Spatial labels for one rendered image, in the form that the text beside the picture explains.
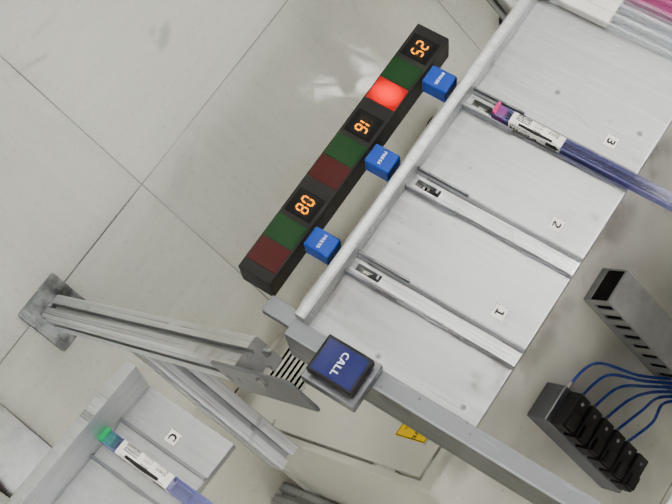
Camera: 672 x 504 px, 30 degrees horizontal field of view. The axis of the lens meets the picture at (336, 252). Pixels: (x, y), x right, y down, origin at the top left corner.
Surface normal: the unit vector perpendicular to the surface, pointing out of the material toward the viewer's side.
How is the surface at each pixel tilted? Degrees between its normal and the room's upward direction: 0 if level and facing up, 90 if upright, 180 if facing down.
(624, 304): 0
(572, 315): 0
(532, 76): 44
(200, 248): 0
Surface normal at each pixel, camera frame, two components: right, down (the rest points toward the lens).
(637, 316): 0.51, 0.04
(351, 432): -0.65, -0.63
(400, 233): -0.08, -0.41
